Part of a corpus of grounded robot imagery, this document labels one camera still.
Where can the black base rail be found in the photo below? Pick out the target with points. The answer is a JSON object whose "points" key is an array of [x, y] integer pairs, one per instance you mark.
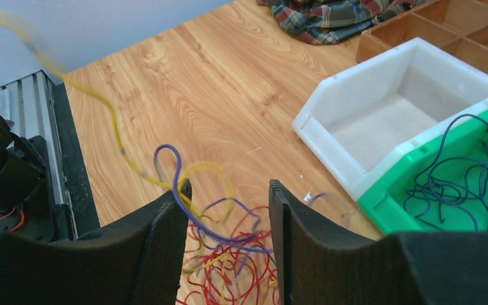
{"points": [[44, 109]]}

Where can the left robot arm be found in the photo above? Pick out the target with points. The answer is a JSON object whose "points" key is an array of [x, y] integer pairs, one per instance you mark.
{"points": [[23, 169]]}

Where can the wooden compartment tray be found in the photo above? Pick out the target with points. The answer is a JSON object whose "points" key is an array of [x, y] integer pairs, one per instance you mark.
{"points": [[458, 27]]}

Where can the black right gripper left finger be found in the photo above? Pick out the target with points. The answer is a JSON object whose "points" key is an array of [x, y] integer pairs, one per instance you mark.
{"points": [[134, 260]]}

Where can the white plastic bin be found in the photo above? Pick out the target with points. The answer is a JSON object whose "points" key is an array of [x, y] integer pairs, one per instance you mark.
{"points": [[361, 121]]}

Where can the green plastic bin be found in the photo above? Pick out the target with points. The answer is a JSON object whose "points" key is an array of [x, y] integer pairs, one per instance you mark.
{"points": [[440, 186]]}

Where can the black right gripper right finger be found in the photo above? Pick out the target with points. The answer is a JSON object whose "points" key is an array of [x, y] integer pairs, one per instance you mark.
{"points": [[321, 262]]}

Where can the plaid cloth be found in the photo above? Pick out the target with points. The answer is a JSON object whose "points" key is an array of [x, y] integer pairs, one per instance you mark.
{"points": [[319, 22]]}

